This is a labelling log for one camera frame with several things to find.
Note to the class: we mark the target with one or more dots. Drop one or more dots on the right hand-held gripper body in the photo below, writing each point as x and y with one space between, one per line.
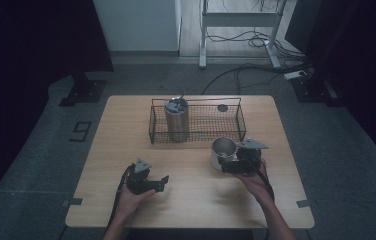
250 160

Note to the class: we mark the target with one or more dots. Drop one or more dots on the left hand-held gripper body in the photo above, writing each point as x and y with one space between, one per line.
139 181

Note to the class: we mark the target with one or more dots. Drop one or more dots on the short steel cup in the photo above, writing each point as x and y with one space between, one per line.
222 146

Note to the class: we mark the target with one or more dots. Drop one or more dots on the tall steel tumbler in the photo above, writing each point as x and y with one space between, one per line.
177 125

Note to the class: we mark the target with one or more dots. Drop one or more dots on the person's left hand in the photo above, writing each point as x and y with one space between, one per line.
130 203

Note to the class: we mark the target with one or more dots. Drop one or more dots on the person's right hand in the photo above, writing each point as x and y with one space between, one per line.
259 185

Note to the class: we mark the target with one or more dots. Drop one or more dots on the black round lid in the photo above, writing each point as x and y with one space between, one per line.
222 107

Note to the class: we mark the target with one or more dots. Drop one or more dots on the grey tape piece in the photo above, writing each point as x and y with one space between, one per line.
74 201
303 203

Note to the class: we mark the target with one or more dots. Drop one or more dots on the metal spoon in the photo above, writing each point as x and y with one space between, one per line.
182 96

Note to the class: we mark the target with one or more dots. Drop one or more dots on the black stand base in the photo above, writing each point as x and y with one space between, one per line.
84 91
312 90

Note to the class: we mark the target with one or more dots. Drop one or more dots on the white power strip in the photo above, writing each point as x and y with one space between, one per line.
295 74

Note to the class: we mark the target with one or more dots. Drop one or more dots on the dark curtain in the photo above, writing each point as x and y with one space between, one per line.
26 50
359 50

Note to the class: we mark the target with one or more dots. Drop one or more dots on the white cabinet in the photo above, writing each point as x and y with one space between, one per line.
136 23

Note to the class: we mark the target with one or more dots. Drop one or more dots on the white desk frame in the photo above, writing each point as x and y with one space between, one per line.
239 19

